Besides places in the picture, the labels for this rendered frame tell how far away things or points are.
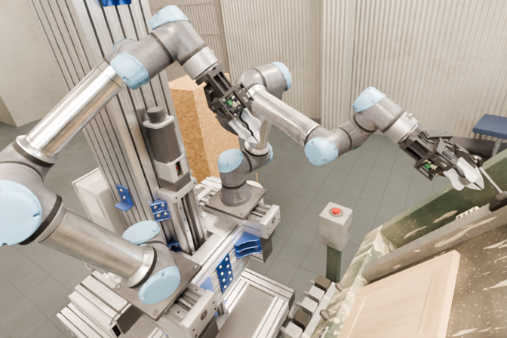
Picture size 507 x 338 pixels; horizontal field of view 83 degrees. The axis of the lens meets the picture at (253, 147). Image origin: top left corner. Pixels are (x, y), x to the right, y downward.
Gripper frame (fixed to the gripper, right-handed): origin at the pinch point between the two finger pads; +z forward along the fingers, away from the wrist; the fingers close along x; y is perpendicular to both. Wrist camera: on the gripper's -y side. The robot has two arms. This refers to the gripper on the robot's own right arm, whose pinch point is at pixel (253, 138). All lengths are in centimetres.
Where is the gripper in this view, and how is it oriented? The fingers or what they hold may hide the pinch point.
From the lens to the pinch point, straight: 73.9
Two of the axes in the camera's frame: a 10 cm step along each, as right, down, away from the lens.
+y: 4.1, 0.2, -9.1
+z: 5.9, 7.6, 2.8
